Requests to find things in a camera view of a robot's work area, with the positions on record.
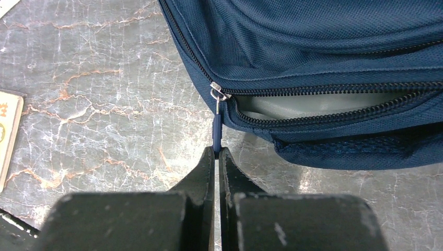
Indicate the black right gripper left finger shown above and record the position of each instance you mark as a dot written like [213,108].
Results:
[198,218]

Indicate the orange spiral notebook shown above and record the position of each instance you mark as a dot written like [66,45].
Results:
[12,104]

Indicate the navy blue student backpack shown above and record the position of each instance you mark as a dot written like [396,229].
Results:
[353,85]

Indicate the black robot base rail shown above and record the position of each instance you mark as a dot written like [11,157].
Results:
[16,234]

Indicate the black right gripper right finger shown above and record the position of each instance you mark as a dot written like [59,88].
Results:
[243,214]

